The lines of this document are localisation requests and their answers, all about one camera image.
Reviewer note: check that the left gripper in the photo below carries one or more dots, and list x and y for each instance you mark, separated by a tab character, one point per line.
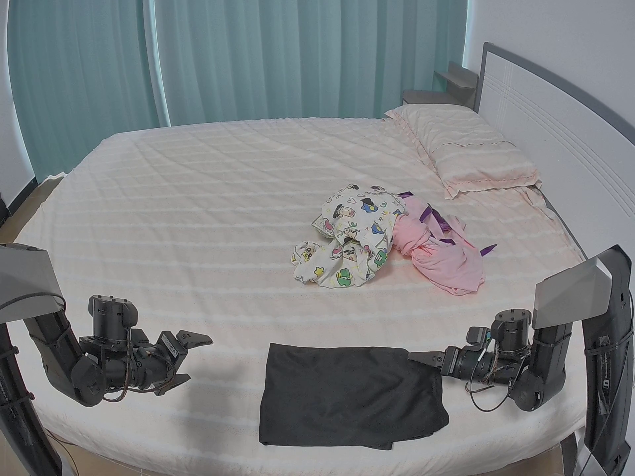
161	362

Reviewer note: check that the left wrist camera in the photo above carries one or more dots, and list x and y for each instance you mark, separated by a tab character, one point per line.
140	336

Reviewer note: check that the pink garment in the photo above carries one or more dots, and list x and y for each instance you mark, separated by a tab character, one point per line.
446	261

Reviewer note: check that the grey bedside table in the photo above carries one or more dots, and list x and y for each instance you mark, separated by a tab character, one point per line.
436	94

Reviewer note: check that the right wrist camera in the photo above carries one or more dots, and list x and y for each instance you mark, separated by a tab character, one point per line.
477	337

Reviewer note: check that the white printed pyjama garment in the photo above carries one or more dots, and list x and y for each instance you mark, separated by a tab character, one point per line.
347	246

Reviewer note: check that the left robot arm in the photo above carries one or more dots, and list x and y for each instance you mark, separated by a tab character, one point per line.
54	345

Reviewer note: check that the pale pink pillow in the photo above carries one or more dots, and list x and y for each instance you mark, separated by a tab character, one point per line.
466	151

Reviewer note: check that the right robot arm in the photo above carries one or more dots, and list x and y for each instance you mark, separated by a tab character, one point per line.
580	305

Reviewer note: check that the bed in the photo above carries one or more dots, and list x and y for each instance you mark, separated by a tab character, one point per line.
223	191

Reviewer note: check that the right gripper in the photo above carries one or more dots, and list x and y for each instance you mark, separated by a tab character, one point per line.
464	362

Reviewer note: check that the black T-shirt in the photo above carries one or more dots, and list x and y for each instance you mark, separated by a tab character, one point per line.
347	394

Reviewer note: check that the blue-green curtain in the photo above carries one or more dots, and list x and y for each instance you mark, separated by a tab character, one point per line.
84	67
307	42

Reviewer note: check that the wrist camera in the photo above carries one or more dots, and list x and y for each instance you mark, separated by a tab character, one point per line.
477	337
140	336

